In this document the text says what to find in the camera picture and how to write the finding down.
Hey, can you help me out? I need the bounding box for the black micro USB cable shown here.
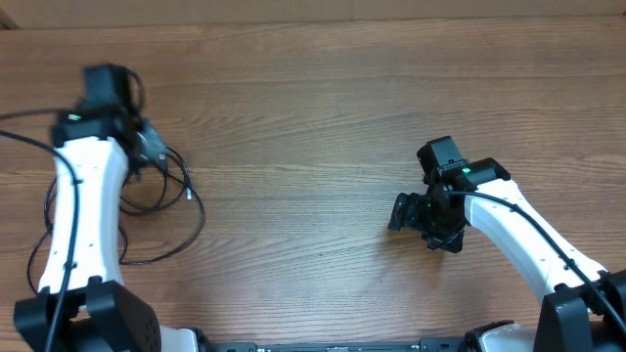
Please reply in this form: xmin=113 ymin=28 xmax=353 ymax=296
xmin=119 ymin=146 xmax=195 ymax=217

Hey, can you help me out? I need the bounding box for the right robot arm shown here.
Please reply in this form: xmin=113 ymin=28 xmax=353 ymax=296
xmin=388 ymin=136 xmax=625 ymax=351

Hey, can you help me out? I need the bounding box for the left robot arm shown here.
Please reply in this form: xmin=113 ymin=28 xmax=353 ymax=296
xmin=14 ymin=64 xmax=212 ymax=351

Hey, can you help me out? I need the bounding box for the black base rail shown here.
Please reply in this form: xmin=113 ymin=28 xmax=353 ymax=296
xmin=212 ymin=336 xmax=480 ymax=352

